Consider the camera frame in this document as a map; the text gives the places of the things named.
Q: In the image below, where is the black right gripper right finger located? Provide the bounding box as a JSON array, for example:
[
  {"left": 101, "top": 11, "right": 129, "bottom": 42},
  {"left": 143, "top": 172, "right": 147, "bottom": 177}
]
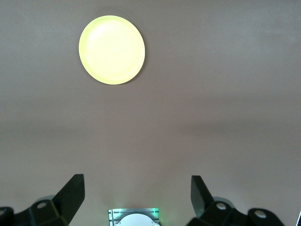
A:
[{"left": 187, "top": 175, "right": 285, "bottom": 226}]

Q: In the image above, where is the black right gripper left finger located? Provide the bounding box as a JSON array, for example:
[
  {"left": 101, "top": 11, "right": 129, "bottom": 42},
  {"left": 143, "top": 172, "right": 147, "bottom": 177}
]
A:
[{"left": 0, "top": 174, "right": 85, "bottom": 226}]

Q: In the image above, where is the yellow round plate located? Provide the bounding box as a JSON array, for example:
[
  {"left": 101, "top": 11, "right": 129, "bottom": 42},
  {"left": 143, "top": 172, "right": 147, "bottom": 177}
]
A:
[{"left": 78, "top": 15, "right": 146, "bottom": 85}]

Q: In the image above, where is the brown table mat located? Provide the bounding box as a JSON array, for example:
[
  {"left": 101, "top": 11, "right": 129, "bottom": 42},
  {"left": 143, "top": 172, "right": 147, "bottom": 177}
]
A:
[{"left": 0, "top": 0, "right": 301, "bottom": 226}]

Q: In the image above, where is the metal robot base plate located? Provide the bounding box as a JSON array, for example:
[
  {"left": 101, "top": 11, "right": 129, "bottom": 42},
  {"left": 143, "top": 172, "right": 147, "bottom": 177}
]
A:
[{"left": 107, "top": 208, "right": 161, "bottom": 226}]

